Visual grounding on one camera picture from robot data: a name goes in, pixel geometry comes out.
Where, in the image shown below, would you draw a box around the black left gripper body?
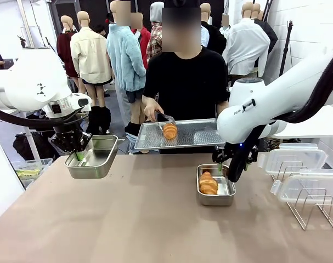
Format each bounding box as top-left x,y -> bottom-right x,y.
53,123 -> 84,145

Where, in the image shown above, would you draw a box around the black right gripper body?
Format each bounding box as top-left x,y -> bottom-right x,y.
216,142 -> 240,161

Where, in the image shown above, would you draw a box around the rectangular steel container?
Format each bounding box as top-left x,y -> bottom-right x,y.
64,134 -> 119,180
196,163 -> 237,207

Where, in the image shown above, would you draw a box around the perforated metal baking tray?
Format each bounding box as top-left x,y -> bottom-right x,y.
133,118 -> 227,151

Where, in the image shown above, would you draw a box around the golden croissant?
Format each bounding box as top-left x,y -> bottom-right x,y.
198,171 -> 219,196
162,122 -> 178,141

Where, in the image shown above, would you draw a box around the clear plastic clip lid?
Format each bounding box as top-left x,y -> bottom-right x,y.
258,142 -> 329,176
270,168 -> 333,205

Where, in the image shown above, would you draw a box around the metal tongs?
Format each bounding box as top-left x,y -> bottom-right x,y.
154,108 -> 177,132

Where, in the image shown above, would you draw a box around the person's left forearm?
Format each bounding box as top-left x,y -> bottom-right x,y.
216,100 -> 229,115

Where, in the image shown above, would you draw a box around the person's right hand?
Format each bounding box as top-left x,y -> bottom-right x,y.
143,98 -> 165,123

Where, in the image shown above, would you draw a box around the black bag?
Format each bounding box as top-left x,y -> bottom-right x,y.
13,131 -> 60,162

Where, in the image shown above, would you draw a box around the black fuzzy boot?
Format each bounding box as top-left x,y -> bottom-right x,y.
99,106 -> 112,135
86,105 -> 101,135

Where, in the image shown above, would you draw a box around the clear plastic storage bin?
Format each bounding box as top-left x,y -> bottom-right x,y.
11,158 -> 54,190

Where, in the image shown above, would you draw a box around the yellow bag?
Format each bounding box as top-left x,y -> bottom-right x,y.
15,168 -> 41,179

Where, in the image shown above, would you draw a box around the blue denim cloth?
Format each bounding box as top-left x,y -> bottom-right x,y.
126,131 -> 150,155

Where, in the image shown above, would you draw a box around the white partition panel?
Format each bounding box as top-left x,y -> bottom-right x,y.
0,128 -> 26,227

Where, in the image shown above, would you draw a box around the white side table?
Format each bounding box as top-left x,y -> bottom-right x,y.
273,105 -> 333,139

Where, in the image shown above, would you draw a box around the person in black t-shirt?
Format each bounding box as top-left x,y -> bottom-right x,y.
142,0 -> 230,155

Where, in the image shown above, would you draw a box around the mannequin in cream jacket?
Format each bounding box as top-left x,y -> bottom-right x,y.
70,10 -> 114,107

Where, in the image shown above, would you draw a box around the mannequin in dark red dress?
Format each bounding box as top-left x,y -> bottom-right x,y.
56,15 -> 81,94

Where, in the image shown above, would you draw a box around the mannequin in light blue fleece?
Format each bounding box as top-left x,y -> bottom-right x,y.
105,0 -> 147,135

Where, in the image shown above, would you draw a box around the mannequin in white shirt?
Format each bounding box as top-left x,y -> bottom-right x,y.
222,2 -> 271,80

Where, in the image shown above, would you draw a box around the mannequin in black coat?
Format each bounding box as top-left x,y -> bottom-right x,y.
199,2 -> 227,55

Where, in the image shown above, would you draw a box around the mannequin in red jacket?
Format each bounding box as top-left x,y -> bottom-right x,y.
130,12 -> 152,64

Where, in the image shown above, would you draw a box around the mannequin in black jacket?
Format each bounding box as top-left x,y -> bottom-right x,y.
251,3 -> 279,55

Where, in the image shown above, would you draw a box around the mannequin in plaid shirt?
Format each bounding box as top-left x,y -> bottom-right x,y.
146,1 -> 165,60

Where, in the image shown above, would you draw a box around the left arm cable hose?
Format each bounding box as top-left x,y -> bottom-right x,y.
0,104 -> 87,128

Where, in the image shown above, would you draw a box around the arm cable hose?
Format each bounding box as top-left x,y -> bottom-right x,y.
0,104 -> 87,128
227,45 -> 333,184

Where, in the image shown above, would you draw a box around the metal wire lid rack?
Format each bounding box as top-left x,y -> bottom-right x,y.
270,161 -> 333,231

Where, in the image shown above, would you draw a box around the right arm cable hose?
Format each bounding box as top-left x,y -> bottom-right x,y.
227,45 -> 333,184

